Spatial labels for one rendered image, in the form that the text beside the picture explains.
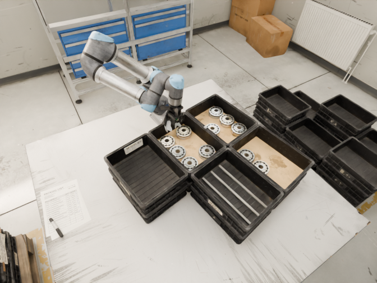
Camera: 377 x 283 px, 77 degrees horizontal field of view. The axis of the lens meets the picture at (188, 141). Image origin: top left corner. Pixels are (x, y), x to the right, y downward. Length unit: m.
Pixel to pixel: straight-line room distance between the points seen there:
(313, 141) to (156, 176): 1.57
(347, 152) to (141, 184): 1.70
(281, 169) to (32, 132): 2.65
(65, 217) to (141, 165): 0.50
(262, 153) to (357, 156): 1.00
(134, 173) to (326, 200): 1.16
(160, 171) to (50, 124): 2.01
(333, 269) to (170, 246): 1.41
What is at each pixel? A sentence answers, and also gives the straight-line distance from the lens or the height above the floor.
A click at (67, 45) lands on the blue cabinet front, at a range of 2.99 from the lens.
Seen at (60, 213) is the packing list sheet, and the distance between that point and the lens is 1.58.
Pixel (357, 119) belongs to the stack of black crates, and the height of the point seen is 0.49.
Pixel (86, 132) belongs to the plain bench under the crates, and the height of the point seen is 0.70.
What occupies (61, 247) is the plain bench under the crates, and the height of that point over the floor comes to 0.70.
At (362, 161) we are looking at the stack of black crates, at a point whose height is 0.49.
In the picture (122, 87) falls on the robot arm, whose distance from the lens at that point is 1.32.
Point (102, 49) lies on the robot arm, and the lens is 1.41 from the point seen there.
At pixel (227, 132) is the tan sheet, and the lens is 1.63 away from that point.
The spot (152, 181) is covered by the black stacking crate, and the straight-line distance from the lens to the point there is 1.38.
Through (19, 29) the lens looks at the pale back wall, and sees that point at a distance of 3.83.
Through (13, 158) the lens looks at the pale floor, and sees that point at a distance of 3.04.
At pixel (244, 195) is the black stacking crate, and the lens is 1.37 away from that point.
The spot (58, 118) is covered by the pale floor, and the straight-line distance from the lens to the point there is 3.23.
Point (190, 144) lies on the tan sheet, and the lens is 1.53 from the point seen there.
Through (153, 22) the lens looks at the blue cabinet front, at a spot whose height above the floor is 0.76.
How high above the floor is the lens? 2.01
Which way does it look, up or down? 50 degrees down
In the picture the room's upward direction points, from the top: 2 degrees clockwise
